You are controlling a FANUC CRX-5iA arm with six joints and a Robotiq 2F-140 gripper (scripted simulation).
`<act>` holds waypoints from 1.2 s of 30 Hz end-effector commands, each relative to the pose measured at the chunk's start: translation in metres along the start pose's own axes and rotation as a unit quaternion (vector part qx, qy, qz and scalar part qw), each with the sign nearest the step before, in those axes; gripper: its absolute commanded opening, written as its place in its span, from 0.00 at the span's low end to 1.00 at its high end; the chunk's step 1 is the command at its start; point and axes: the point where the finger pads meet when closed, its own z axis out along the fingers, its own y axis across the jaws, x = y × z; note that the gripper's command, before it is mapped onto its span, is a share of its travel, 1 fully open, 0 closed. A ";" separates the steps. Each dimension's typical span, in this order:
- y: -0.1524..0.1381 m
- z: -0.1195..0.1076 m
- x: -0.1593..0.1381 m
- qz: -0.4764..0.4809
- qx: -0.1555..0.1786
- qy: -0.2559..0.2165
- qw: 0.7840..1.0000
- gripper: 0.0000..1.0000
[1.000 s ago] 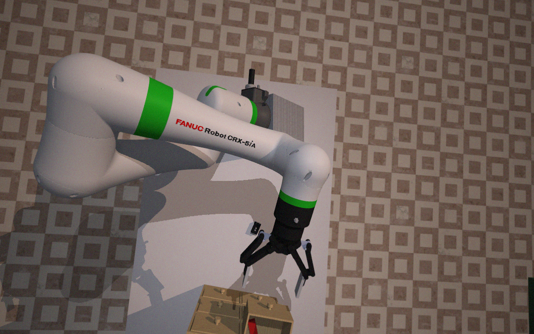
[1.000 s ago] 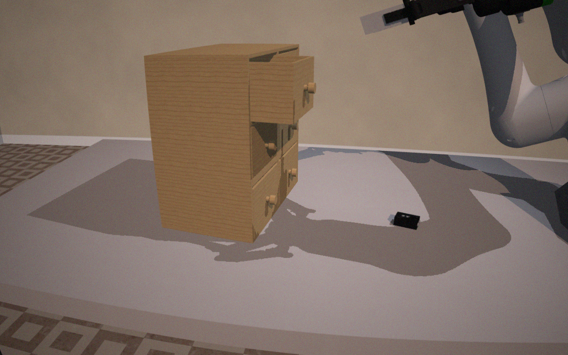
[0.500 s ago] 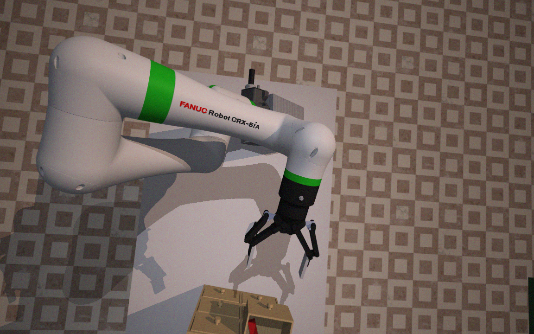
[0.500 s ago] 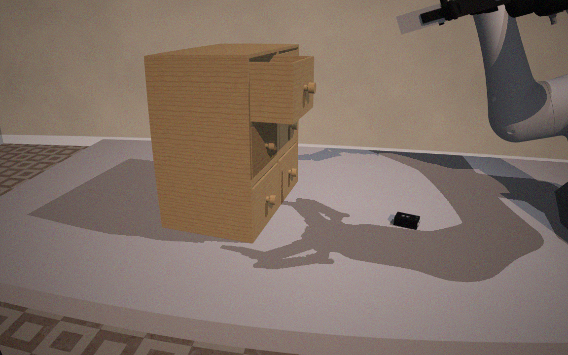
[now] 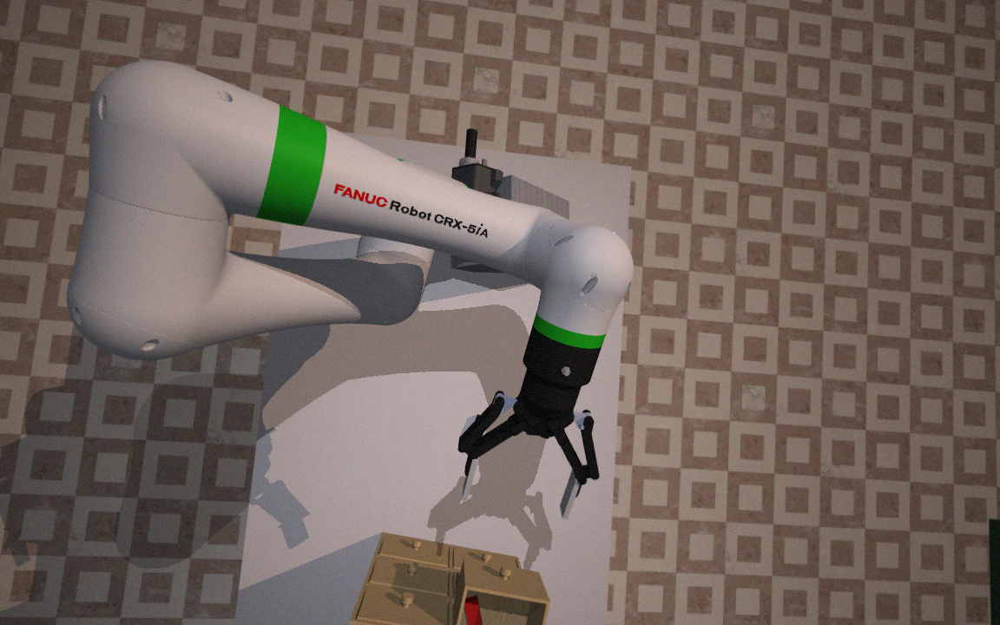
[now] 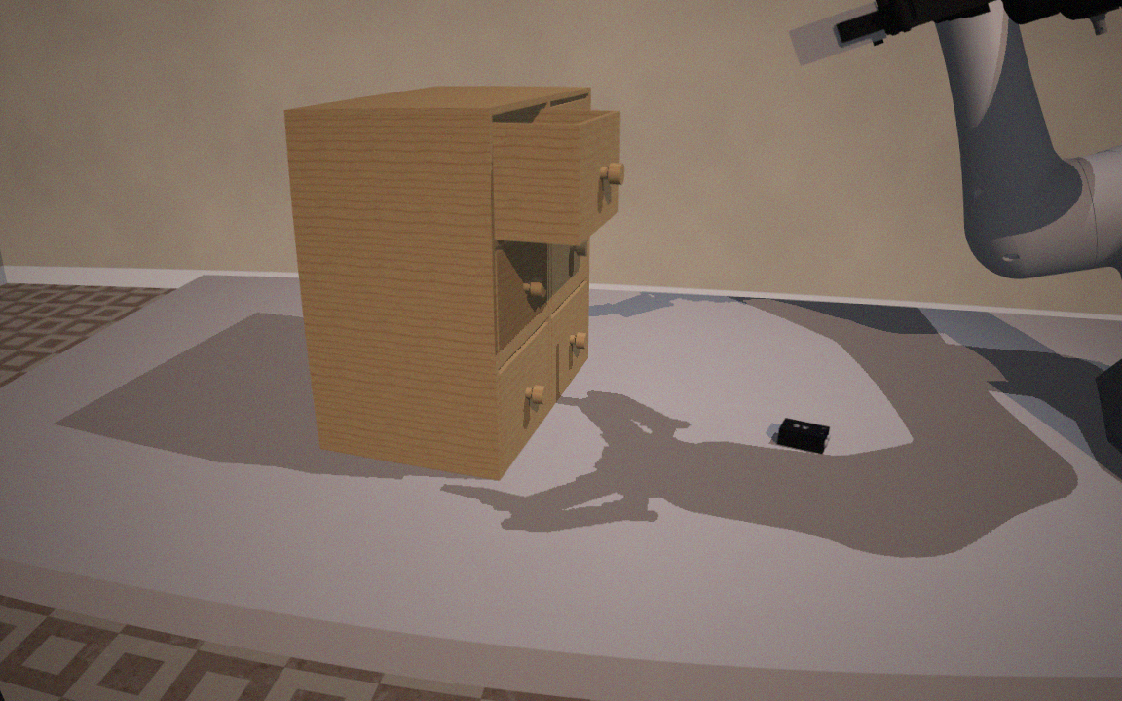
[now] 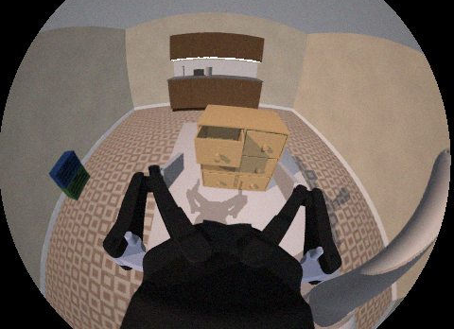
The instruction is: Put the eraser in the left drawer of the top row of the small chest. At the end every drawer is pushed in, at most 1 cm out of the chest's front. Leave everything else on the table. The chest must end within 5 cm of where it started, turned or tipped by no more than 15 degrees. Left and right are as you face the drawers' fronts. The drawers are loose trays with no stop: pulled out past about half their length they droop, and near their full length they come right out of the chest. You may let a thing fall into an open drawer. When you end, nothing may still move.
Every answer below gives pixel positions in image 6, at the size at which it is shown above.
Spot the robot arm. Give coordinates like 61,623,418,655
935,0,1122,279

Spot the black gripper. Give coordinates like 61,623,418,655
788,0,1065,66

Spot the small wooden chest of drawers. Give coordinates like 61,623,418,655
284,86,591,481

